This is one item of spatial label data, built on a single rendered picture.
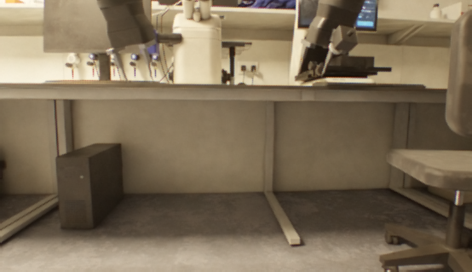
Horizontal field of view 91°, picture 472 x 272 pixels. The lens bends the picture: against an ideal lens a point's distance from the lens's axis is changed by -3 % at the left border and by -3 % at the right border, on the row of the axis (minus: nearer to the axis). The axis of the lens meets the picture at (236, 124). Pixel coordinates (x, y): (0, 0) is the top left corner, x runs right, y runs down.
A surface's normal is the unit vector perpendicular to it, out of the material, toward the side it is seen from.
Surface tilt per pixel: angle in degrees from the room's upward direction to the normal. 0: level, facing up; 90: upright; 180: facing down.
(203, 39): 90
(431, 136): 90
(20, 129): 90
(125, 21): 110
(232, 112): 90
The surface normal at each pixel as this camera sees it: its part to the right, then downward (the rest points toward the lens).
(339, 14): 0.08, 0.61
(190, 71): 0.07, 0.10
